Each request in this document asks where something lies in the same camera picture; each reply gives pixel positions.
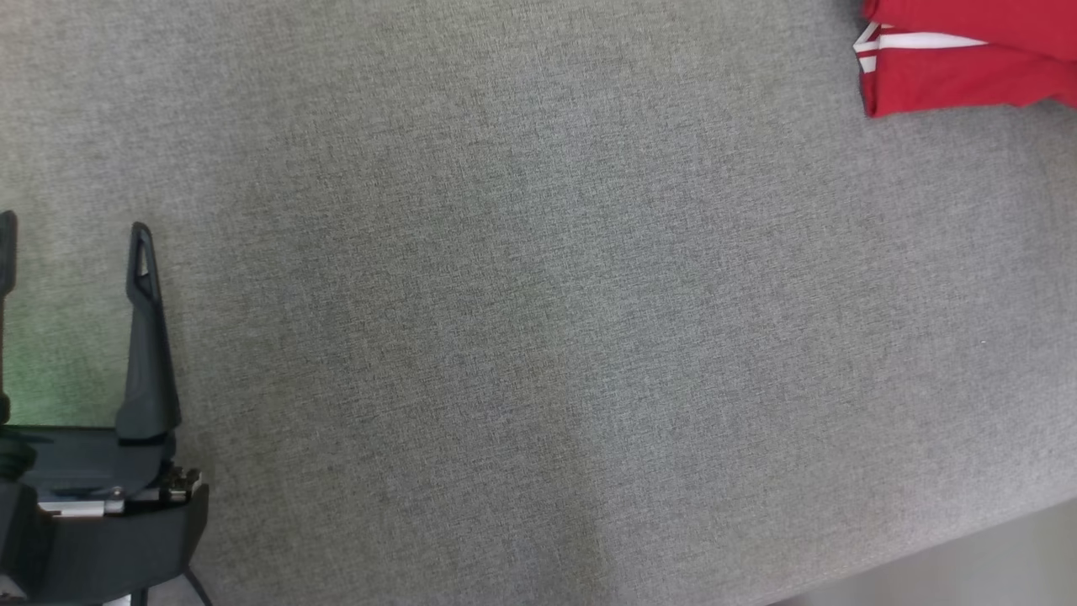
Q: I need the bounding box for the grey fabric sofa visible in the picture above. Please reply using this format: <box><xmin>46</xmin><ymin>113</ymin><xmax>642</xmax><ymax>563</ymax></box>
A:
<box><xmin>0</xmin><ymin>0</ymin><xmax>1077</xmax><ymax>606</ymax></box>

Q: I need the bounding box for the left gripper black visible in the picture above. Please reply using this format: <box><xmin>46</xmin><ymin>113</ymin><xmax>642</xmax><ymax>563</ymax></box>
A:
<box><xmin>0</xmin><ymin>221</ymin><xmax>210</xmax><ymax>606</ymax></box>

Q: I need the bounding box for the red shorts white side stripe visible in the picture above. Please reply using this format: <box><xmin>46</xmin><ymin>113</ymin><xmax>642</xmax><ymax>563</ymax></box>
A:
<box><xmin>854</xmin><ymin>24</ymin><xmax>1077</xmax><ymax>119</ymax></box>

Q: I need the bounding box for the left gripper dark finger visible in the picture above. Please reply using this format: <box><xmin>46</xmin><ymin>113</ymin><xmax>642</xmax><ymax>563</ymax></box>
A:
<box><xmin>0</xmin><ymin>210</ymin><xmax>19</xmax><ymax>426</ymax></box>

